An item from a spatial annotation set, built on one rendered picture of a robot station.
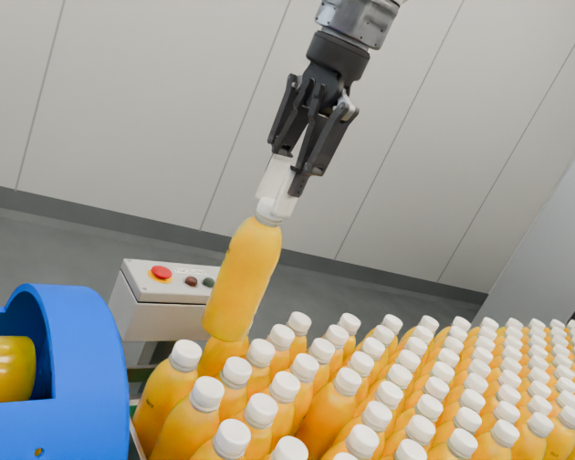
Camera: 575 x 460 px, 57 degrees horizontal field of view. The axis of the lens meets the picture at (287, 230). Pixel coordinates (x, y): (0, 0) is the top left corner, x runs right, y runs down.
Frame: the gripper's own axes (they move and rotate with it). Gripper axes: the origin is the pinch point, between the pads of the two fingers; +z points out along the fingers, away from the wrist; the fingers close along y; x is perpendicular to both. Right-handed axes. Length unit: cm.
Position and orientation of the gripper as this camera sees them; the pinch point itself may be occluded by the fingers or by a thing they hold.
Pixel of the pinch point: (280, 187)
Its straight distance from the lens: 71.2
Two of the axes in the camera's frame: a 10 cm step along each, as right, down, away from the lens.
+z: -3.9, 8.6, 3.2
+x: 7.7, 1.2, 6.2
